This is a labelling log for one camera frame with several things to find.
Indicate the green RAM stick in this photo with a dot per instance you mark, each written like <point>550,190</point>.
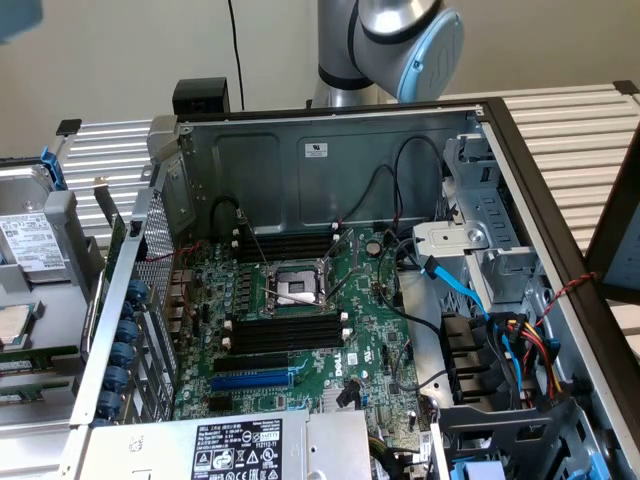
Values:
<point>25,362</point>
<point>20,396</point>

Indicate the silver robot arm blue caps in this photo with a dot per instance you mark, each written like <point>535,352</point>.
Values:
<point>380,40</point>

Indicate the CPU socket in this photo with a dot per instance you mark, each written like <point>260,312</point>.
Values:
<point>295,287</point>

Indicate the round coin battery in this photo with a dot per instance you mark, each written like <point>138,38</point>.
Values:
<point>373,247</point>

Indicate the green Dell motherboard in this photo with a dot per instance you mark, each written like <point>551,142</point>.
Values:
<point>370,310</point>

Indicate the open grey PC case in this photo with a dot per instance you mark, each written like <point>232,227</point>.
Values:
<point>350,135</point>

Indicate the silver disk bay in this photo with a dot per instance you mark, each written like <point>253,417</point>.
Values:
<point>450,237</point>

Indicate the long black expansion slot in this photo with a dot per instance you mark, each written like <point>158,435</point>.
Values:
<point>250,363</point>

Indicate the blue expansion slot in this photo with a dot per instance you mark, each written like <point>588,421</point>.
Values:
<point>250,382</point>

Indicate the silver chipset heatsink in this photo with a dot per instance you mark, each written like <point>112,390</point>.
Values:
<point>330,402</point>

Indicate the black box device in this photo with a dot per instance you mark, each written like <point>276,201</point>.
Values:
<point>200,97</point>

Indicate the blue card retention knob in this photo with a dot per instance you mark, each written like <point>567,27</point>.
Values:
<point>122,354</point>
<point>109,401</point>
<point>136,291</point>
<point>116,377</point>
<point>128,330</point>

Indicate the short black expansion slot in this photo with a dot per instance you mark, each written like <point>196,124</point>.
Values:
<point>221,405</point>

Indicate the green graphics card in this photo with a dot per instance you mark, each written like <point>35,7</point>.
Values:
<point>116,240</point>

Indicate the silver power supply with label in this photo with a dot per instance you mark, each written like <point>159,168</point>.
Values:
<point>150,450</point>

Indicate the grey parts rack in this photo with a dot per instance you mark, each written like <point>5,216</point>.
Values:
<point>55,310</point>

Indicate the black table end cap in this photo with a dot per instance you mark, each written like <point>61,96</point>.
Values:
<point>626,87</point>
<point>69,127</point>

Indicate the black framed side panel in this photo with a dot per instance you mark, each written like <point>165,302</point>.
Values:
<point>597,250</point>

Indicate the blue drive caddy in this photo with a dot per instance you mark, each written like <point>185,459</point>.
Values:
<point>480,472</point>

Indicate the silver hard disk with label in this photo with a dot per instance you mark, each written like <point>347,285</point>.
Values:
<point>30,240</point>

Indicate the silver CPU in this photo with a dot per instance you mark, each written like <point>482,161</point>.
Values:
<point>12,325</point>

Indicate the blue disk rail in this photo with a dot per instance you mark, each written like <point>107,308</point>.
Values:
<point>52,170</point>

